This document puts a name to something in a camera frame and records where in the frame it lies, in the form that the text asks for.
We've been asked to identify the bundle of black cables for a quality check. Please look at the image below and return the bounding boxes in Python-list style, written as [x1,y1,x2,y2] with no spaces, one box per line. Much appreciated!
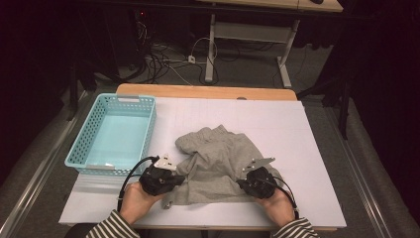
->
[135,19,221,86]

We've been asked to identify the person's left hand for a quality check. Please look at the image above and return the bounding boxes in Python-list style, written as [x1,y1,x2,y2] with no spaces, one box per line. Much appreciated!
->
[119,181,166,226]

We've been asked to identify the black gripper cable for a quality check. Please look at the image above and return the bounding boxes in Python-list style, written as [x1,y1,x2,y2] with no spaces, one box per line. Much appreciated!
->
[261,175,300,219]
[117,156,160,212]

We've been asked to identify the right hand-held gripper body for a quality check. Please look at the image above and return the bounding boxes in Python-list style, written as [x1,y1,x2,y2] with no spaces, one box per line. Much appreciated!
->
[242,157,280,200]

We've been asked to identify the metal floor rail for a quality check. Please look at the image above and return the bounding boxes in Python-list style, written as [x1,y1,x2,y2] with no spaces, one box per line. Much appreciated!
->
[0,90,97,238]
[323,103,394,238]

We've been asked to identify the dark computer case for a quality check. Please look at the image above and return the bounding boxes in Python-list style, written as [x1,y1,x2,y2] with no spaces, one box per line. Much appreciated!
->
[105,8,148,72]

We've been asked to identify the person's right hand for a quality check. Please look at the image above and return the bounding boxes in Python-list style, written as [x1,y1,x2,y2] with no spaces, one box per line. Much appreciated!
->
[257,187,296,228]

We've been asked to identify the light blue plastic basket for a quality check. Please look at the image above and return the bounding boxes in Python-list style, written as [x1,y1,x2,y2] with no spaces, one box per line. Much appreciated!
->
[63,92,158,177]

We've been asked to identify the looped white cable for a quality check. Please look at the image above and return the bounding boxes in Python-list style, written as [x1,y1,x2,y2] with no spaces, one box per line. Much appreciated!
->
[190,36,219,65]

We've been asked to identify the desk with white metal legs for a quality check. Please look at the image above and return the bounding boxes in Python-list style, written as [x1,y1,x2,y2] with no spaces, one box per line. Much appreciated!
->
[197,0,345,89]

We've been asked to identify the grey shorts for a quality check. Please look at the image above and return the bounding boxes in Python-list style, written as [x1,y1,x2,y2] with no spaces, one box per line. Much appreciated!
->
[161,124,285,210]

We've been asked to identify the black stand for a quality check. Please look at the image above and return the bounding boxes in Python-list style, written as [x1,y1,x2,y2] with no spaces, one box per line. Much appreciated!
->
[296,49,353,141]
[65,62,98,122]

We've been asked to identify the straight white cable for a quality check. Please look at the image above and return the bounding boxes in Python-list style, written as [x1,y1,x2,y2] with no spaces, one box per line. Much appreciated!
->
[145,54,193,86]

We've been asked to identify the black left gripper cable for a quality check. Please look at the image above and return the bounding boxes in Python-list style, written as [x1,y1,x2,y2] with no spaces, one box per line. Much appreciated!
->
[117,156,160,212]

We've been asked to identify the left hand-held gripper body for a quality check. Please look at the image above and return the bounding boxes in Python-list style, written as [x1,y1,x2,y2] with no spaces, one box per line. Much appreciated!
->
[138,153,178,196]

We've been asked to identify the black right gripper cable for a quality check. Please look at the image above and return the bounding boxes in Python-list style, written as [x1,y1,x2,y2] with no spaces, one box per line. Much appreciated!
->
[261,175,300,219]

